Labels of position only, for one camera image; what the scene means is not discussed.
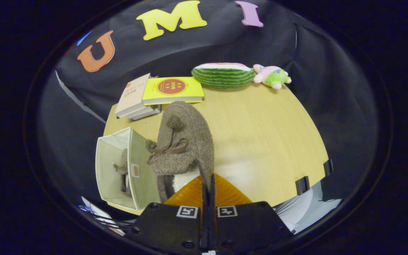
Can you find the beige cover book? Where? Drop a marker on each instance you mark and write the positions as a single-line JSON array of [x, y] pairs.
[[133, 94]]

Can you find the dark blue book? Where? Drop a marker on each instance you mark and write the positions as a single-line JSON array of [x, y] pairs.
[[154, 112]]

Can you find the grey fabric storage box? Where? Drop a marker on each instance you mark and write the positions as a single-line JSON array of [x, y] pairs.
[[106, 166]]

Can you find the yellow book with red circle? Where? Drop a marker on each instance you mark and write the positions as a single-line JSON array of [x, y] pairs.
[[190, 91]]

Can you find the black backdrop cloth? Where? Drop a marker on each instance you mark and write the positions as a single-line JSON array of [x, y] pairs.
[[331, 88]]

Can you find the black table clamp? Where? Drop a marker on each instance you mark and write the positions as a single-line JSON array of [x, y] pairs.
[[328, 167], [302, 185]]

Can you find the white sheet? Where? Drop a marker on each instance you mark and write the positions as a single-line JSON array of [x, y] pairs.
[[99, 212]]

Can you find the watermelon slice plush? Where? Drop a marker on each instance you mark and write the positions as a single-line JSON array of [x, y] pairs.
[[221, 78]]

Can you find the brown fuzzy shoe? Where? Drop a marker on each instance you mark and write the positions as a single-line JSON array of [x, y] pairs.
[[123, 166], [193, 138]]

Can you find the thin grey book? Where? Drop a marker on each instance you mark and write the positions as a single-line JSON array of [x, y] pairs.
[[142, 112]]

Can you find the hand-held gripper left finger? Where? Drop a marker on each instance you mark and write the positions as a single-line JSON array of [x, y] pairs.
[[168, 230]]

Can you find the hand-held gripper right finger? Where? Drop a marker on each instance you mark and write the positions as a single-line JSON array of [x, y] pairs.
[[253, 226]]

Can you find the pink and green plush toy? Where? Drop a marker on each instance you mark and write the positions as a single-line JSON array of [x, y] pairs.
[[273, 76]]

